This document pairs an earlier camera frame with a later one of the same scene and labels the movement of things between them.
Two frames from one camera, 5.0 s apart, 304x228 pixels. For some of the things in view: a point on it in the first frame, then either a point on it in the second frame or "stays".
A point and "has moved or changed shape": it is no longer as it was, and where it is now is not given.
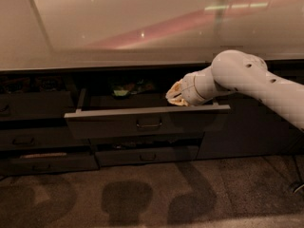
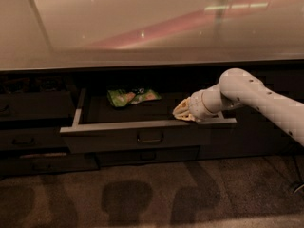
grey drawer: [35, 104] stays
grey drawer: [142, 119] has moved or changed shape
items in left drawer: [29, 85] stays
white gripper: [187, 90] to [197, 106]
